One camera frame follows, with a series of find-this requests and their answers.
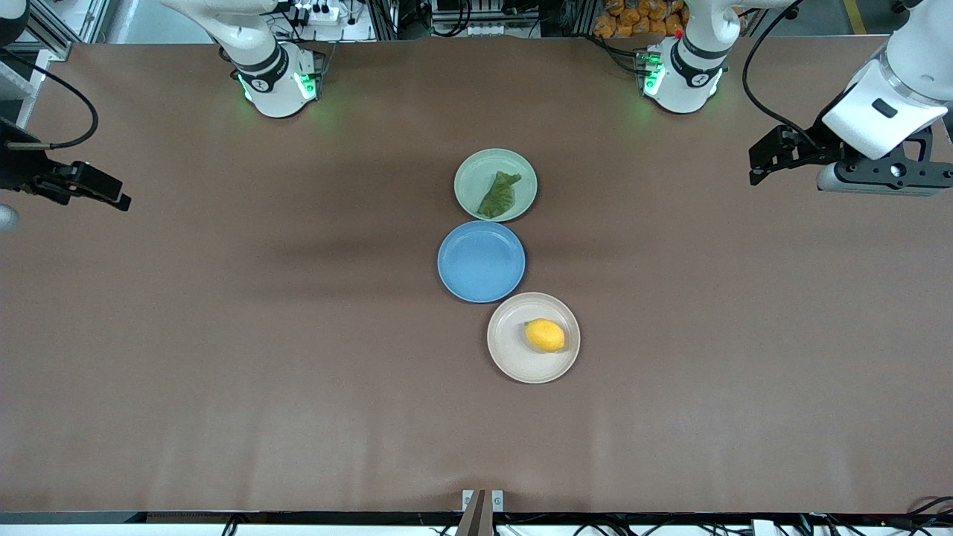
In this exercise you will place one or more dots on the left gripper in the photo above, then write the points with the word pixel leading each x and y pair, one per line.
pixel 825 138

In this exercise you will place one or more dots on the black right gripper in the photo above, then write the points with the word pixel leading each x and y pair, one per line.
pixel 16 168

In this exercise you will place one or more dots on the green lettuce leaf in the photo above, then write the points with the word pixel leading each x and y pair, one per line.
pixel 497 197

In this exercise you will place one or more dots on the yellow lemon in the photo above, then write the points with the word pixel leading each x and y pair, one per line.
pixel 546 336

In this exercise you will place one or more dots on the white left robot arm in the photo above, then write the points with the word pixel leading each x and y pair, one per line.
pixel 689 74

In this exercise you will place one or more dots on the bag of orange items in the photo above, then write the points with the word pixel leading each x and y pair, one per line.
pixel 633 18

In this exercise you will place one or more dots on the white power strip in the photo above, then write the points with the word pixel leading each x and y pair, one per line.
pixel 324 13

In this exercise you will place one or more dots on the light green plate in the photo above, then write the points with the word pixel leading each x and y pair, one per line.
pixel 473 179

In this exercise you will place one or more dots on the blue plate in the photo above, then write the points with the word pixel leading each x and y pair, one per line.
pixel 482 262

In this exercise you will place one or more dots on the beige plate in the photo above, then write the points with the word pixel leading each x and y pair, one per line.
pixel 514 357

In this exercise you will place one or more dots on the aluminium frame rail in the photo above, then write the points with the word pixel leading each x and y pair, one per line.
pixel 59 41

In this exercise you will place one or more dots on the aluminium frame post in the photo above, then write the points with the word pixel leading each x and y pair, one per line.
pixel 383 22

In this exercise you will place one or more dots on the silver metal bracket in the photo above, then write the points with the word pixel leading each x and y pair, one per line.
pixel 497 499

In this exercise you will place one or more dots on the brown camera post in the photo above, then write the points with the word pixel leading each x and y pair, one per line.
pixel 476 521

